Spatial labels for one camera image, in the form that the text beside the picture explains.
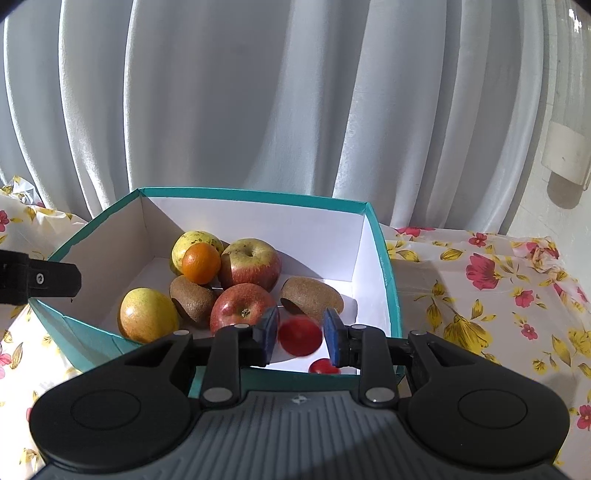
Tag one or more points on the small yellow pear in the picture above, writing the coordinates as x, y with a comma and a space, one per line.
146, 315

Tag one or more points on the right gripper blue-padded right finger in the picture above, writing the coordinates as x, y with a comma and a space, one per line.
366, 349

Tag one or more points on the brown kiwi in box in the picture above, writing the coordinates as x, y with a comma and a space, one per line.
193, 302

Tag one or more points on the floral plastic tablecloth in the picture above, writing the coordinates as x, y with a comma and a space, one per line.
508, 300

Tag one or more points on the clear plastic bottle on wall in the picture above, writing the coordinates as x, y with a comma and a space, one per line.
567, 148

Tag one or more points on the red-yellow apple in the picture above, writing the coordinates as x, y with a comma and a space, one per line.
249, 260

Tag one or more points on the brown kiwi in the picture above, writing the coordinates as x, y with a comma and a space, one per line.
193, 302
310, 297

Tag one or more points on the red cherry tomato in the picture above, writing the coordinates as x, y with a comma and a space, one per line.
323, 366
300, 336

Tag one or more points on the white curtain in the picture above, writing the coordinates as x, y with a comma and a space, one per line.
425, 109

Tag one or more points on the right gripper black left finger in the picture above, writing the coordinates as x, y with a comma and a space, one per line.
234, 347

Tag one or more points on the teal cardboard box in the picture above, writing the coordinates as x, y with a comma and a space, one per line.
339, 242

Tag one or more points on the red apple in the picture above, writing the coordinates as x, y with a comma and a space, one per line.
240, 304

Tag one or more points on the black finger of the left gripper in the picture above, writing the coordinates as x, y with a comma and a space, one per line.
23, 278

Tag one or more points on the orange mandarin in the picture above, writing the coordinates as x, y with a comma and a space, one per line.
201, 263

